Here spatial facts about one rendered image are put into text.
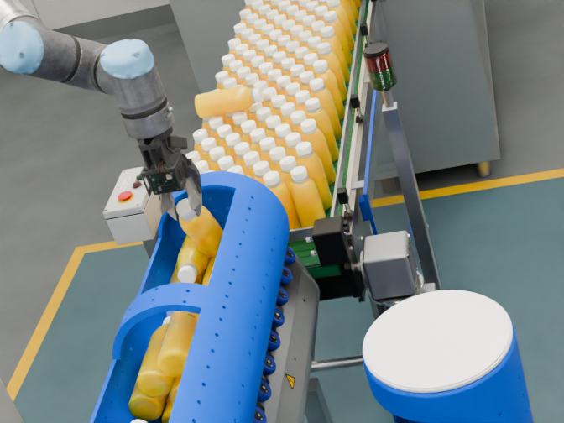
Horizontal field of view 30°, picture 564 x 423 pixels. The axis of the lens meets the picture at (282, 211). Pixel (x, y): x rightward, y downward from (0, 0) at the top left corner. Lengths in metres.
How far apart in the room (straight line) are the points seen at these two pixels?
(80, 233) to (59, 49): 2.98
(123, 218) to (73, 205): 2.59
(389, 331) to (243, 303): 0.28
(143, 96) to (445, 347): 0.71
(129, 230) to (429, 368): 0.98
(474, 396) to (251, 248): 0.54
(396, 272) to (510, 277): 1.30
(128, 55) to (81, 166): 3.60
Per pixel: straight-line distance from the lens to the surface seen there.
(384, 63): 2.56
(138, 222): 2.58
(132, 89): 1.93
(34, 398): 4.02
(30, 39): 1.94
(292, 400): 2.19
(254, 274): 2.06
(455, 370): 1.89
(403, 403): 1.91
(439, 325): 1.99
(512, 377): 1.95
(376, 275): 2.54
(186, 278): 2.23
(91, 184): 5.29
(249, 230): 2.14
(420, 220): 2.79
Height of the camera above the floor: 2.28
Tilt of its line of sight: 31 degrees down
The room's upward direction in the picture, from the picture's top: 18 degrees counter-clockwise
